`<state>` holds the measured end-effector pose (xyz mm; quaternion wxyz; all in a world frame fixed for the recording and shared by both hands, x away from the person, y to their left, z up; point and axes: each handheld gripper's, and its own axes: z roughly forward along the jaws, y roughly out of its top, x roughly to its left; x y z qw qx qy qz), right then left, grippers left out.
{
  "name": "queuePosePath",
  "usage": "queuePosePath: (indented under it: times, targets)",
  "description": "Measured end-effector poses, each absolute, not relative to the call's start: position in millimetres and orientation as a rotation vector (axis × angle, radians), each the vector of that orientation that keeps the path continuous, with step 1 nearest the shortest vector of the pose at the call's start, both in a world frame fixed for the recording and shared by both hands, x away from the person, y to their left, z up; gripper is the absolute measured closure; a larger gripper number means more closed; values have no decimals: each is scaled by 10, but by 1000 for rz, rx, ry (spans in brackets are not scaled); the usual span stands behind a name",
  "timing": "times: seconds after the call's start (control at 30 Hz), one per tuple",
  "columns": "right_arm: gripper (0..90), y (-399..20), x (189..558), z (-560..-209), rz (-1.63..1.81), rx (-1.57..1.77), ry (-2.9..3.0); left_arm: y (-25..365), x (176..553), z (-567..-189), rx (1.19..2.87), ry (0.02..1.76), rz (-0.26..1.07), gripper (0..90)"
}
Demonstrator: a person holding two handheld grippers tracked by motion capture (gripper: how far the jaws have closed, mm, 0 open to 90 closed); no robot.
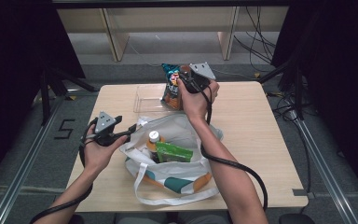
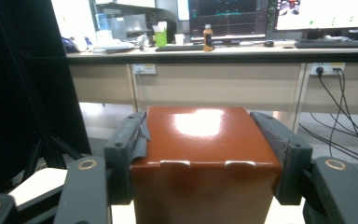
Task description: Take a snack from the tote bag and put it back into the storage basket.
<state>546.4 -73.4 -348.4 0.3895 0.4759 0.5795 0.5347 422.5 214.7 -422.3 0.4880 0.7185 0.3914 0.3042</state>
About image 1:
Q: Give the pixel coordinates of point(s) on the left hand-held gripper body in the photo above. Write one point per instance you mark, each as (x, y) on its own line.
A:
(105, 126)

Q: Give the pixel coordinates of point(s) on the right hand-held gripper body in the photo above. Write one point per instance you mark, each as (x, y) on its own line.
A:
(200, 73)

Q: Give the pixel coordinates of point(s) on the bottle with white cap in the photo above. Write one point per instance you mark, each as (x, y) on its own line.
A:
(154, 136)

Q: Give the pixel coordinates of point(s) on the blue chip bag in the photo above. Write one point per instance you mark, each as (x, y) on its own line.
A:
(171, 93)

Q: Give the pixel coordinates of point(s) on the clear plastic box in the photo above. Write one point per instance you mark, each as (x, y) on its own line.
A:
(147, 99)

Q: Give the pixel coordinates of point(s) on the green drink carton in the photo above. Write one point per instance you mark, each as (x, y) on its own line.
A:
(174, 152)

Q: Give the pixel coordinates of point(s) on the white spotted tote bag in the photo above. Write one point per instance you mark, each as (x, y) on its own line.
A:
(174, 175)

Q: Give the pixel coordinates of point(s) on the person's right hand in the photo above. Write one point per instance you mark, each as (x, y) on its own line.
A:
(197, 105)

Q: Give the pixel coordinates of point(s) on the person's left hand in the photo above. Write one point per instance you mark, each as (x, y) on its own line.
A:
(99, 158)

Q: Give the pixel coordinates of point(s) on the yellow tape piece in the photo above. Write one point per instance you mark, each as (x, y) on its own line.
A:
(256, 75)
(71, 97)

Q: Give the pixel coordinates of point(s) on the light wooden desk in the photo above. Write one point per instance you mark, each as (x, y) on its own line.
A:
(167, 18)

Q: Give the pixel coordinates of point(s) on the black metal stand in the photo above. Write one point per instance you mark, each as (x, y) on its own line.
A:
(298, 93)
(45, 99)

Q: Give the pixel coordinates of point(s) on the black curtain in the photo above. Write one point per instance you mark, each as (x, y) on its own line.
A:
(12, 77)
(338, 77)

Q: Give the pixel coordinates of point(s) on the person's grey trousers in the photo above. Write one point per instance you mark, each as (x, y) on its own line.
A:
(199, 217)

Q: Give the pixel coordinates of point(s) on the grey tape piece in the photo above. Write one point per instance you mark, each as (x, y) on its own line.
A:
(299, 192)

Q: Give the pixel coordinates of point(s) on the aluminium floor rail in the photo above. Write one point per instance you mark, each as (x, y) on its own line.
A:
(21, 174)
(323, 174)

